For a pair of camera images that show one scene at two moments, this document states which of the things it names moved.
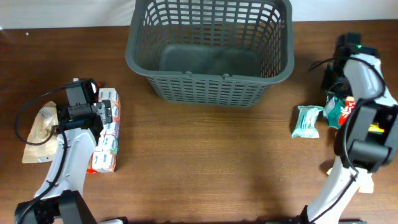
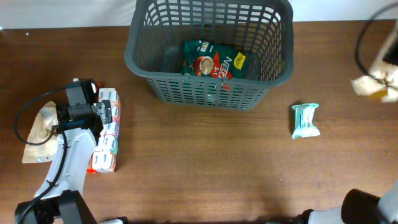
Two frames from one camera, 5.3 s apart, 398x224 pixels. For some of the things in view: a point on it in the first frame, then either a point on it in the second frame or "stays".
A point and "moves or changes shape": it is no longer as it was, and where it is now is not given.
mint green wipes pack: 306,124 moves or changes shape
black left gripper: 104,107 stays
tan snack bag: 46,117 stays
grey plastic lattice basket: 221,53 stays
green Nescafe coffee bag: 337,110 → 221,60
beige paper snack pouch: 364,180 moves or changes shape
